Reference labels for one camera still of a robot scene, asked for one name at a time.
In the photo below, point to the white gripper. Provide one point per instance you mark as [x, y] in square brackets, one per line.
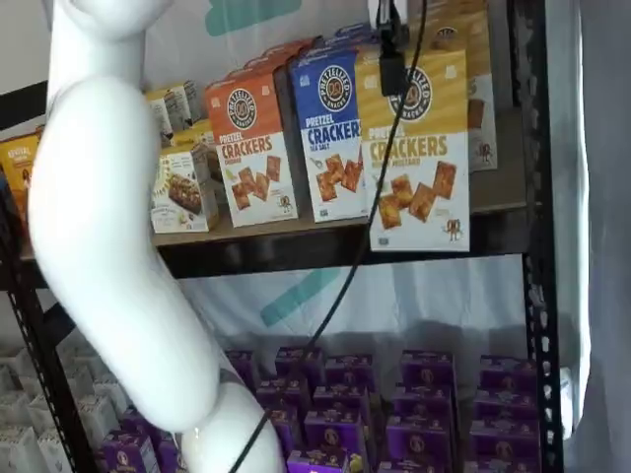
[389, 10]

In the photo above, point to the yellow pretzel crackers box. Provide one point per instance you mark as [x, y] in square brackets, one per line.
[480, 123]
[419, 207]

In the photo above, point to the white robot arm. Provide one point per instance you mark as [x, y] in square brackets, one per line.
[98, 197]

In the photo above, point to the blue pretzel crackers box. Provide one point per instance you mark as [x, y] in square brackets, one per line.
[340, 45]
[325, 98]

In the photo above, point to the orange pretzel crackers box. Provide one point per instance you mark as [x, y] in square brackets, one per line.
[246, 148]
[268, 64]

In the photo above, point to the Simple Mills sweet thins box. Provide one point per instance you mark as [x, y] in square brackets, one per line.
[159, 111]
[180, 106]

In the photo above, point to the Simple Mills almond bars box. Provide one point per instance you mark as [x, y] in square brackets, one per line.
[182, 197]

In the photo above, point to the black metal shelf rack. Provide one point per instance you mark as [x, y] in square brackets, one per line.
[537, 295]

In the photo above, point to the purple Annie's box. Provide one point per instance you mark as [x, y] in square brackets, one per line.
[300, 360]
[350, 370]
[427, 368]
[509, 373]
[336, 429]
[341, 398]
[507, 405]
[240, 369]
[143, 419]
[504, 446]
[283, 424]
[323, 463]
[410, 467]
[129, 451]
[423, 400]
[421, 438]
[283, 391]

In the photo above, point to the plain orange snack box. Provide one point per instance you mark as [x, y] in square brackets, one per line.
[17, 172]

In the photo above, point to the white backdrop sheet teal print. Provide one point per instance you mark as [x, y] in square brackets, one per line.
[443, 295]

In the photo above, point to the white paper pouch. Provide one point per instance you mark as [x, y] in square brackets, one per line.
[22, 453]
[44, 411]
[101, 414]

